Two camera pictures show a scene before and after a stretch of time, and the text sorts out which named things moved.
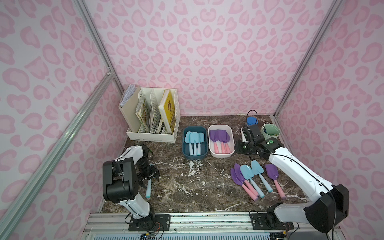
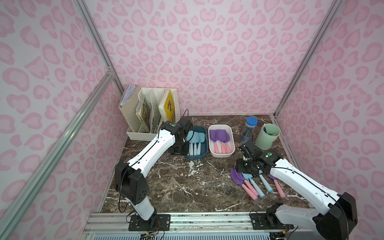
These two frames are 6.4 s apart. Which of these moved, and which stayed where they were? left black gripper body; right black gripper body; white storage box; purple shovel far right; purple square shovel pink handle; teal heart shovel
Moved: right black gripper body; left black gripper body
Stayed: purple square shovel pink handle; teal heart shovel; purple shovel far right; white storage box
